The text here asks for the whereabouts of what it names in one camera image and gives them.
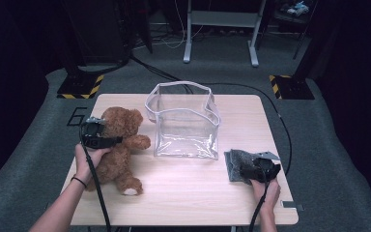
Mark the white metal table frame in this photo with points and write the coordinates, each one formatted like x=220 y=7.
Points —
x=222 y=18

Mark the grey fluffy towel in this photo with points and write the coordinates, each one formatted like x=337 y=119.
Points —
x=235 y=164

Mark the black stand base yellow stripes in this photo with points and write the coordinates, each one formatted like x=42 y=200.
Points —
x=294 y=88
x=77 y=87

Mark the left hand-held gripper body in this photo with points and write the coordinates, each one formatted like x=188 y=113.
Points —
x=91 y=135

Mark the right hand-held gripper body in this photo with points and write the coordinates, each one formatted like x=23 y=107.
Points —
x=262 y=170

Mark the dark cabinet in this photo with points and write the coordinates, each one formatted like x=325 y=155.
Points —
x=99 y=32

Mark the clear plastic bag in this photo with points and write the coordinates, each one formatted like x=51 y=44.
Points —
x=186 y=141

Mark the person's left hand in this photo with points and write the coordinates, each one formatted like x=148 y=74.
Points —
x=87 y=161

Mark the brown teddy bear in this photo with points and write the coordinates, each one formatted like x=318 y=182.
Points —
x=122 y=122

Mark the dark curtain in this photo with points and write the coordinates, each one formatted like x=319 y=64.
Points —
x=6 y=80
x=360 y=80

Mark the blue and white item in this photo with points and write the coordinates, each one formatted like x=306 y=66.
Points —
x=298 y=9

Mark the person's right hand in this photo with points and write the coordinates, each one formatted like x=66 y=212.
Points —
x=269 y=195

